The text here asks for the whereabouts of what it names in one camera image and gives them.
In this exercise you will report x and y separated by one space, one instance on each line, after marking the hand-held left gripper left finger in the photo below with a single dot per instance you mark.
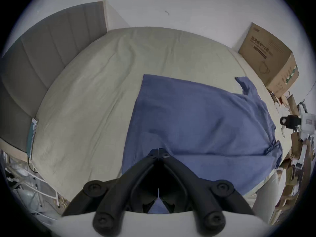
116 194

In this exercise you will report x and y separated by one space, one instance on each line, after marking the pile of cardboard pieces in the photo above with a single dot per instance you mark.
295 142

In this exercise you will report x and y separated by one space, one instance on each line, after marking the white metal rack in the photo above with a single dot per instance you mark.
32 181

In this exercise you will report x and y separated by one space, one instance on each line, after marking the teal flat pack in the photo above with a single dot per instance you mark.
31 137

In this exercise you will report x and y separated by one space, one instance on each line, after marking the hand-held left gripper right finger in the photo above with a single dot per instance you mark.
200 194

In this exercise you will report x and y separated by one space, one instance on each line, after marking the blue shirt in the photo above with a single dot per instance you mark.
197 122

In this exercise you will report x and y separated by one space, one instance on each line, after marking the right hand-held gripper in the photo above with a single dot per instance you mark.
307 122

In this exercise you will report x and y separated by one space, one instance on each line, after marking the brown cardboard carton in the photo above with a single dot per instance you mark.
266 50

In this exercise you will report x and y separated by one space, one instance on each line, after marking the grey padded headboard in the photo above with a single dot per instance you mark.
37 58

